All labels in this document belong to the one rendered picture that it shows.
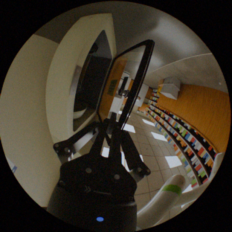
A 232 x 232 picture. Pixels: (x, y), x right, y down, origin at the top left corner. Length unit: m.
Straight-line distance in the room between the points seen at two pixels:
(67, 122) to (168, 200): 0.39
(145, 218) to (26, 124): 0.71
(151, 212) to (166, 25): 0.50
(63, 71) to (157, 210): 0.43
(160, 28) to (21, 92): 0.67
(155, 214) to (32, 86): 0.77
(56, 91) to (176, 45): 0.40
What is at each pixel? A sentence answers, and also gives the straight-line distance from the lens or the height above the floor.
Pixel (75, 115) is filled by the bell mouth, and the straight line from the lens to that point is 0.29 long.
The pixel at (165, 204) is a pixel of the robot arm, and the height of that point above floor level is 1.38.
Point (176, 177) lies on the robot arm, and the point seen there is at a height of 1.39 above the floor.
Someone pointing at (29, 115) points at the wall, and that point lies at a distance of 0.60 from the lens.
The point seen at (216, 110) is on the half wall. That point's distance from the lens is 1.99.
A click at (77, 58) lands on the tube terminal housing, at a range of 0.17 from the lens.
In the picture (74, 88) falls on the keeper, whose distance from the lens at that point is 0.17.
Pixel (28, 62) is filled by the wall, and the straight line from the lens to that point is 0.55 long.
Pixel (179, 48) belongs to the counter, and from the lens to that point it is 0.33.
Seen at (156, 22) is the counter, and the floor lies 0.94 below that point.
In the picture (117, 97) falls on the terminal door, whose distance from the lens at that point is 0.23.
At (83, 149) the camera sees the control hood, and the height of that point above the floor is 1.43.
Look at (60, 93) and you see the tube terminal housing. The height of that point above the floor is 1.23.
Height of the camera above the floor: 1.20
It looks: 23 degrees up
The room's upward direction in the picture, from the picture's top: 160 degrees counter-clockwise
